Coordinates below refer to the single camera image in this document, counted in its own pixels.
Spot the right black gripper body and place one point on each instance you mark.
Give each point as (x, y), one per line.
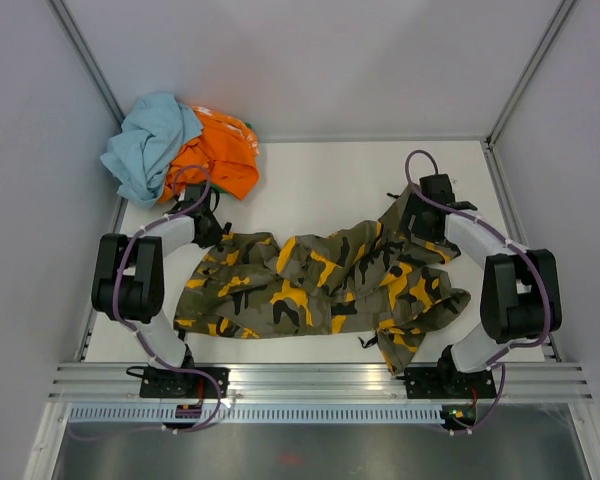
(417, 207)

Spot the left aluminium frame post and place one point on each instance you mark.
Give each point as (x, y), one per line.
(81, 48)

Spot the right aluminium frame post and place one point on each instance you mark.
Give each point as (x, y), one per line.
(547, 40)

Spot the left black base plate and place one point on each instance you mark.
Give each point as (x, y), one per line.
(167, 384)

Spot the light blue garment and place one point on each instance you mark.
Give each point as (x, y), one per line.
(151, 137)

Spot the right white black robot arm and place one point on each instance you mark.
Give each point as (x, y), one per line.
(520, 302)

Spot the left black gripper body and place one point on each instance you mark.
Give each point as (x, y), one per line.
(215, 232)

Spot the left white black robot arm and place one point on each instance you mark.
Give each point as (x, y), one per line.
(129, 280)

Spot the aluminium frame post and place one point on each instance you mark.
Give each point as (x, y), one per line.
(547, 40)
(81, 48)

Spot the white slotted cable duct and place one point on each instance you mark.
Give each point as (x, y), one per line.
(268, 413)

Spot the aluminium mounting rail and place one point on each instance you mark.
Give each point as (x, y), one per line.
(524, 383)

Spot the camouflage cargo trousers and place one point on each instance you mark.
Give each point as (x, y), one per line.
(376, 277)

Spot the orange garment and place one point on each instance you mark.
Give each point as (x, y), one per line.
(195, 157)

